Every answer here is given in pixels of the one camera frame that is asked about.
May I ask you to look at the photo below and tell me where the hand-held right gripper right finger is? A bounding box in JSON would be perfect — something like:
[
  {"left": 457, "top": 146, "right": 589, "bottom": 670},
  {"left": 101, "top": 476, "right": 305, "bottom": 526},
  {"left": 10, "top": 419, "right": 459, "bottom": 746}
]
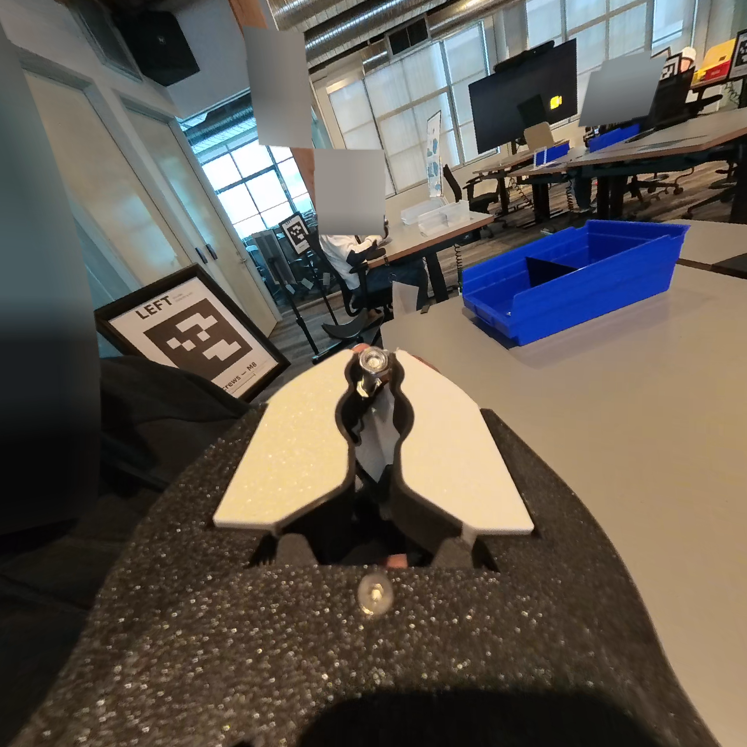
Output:
[{"left": 391, "top": 351, "right": 535, "bottom": 540}]

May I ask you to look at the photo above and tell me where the black computer monitor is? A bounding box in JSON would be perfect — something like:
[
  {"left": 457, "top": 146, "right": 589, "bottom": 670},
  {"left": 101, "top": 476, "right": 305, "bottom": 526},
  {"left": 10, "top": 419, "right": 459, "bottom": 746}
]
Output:
[{"left": 468, "top": 39, "right": 580, "bottom": 156}]

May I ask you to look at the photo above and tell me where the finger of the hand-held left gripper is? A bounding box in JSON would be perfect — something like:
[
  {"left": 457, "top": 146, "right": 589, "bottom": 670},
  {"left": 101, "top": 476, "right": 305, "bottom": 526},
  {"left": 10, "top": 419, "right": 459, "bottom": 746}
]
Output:
[{"left": 354, "top": 403, "right": 400, "bottom": 482}]

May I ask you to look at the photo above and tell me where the steel bolt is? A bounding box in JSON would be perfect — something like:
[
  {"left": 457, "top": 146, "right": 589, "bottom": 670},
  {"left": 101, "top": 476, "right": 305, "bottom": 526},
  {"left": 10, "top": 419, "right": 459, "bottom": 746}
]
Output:
[{"left": 356, "top": 346, "right": 392, "bottom": 398}]

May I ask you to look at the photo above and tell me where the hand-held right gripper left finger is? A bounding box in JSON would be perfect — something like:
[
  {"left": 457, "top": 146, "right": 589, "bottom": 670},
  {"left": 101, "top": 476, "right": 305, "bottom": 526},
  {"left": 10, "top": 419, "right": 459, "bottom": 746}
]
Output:
[{"left": 214, "top": 351, "right": 357, "bottom": 534}]

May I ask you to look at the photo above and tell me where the black framed marker sign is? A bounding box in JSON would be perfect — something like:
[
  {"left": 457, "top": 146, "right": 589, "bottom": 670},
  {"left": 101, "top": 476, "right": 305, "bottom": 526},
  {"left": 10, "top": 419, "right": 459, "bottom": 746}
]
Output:
[{"left": 96, "top": 265, "right": 291, "bottom": 402}]

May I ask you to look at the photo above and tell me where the blue plastic bin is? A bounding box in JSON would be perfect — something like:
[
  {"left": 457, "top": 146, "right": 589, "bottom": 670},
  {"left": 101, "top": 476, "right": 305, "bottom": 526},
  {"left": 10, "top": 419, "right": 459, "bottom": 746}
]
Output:
[{"left": 461, "top": 220, "right": 689, "bottom": 347}]

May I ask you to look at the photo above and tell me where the small marker sign on stand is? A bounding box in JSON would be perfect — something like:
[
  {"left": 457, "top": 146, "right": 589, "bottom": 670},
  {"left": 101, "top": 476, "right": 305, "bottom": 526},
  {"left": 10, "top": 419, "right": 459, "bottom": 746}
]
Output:
[{"left": 278, "top": 212, "right": 318, "bottom": 258}]

